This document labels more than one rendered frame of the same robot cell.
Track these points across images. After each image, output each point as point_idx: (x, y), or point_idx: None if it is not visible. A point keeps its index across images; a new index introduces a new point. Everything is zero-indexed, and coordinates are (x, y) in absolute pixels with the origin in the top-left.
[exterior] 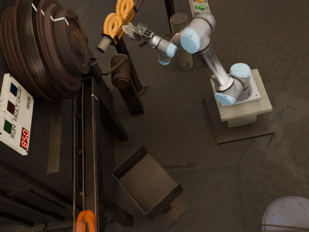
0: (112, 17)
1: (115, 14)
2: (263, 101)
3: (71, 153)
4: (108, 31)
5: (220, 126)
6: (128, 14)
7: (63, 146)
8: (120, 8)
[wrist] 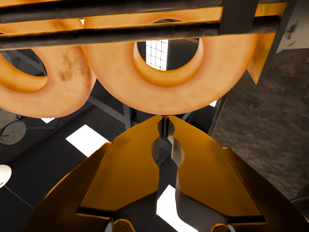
0: (156, 112)
1: (131, 107)
2: None
3: None
4: (231, 78)
5: None
6: (7, 48)
7: None
8: (82, 102)
